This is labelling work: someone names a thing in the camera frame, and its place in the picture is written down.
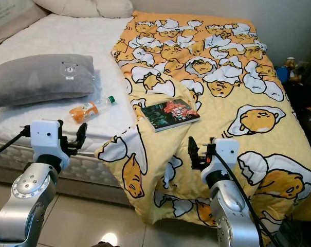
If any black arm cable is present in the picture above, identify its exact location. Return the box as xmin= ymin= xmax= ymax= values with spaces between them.
xmin=213 ymin=151 xmax=282 ymax=247
xmin=0 ymin=127 xmax=31 ymax=159

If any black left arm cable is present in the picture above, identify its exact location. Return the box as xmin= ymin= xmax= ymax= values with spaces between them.
xmin=0 ymin=127 xmax=31 ymax=159

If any blue container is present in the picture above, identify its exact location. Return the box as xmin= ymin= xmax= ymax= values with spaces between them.
xmin=280 ymin=66 xmax=291 ymax=83

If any dark book with red cover art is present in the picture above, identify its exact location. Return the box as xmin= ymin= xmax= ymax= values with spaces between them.
xmin=141 ymin=98 xmax=201 ymax=133

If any cream bolster pillow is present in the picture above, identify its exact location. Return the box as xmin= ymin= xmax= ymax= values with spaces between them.
xmin=33 ymin=0 xmax=134 ymax=19

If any grey pillow with bear print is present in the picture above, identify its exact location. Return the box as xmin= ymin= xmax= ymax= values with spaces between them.
xmin=0 ymin=54 xmax=95 ymax=110

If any beige bed base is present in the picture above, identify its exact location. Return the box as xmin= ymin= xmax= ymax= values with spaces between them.
xmin=0 ymin=166 xmax=127 ymax=205

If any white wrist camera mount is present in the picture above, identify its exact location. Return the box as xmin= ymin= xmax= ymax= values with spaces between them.
xmin=207 ymin=138 xmax=241 ymax=179
xmin=30 ymin=119 xmax=69 ymax=170

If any white quilted mattress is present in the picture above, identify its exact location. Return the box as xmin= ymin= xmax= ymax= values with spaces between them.
xmin=0 ymin=13 xmax=138 ymax=187

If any yellow cartoon egg blanket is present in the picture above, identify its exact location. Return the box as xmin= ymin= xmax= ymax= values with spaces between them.
xmin=95 ymin=10 xmax=311 ymax=230

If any plastic bottle with orange drink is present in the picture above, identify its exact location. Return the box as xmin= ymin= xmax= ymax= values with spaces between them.
xmin=69 ymin=96 xmax=116 ymax=124

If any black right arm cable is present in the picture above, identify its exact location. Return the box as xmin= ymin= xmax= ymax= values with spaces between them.
xmin=213 ymin=151 xmax=282 ymax=247

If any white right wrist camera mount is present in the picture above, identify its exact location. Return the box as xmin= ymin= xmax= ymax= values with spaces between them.
xmin=207 ymin=138 xmax=241 ymax=179

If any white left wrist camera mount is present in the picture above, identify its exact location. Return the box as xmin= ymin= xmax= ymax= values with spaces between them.
xmin=30 ymin=119 xmax=69 ymax=170

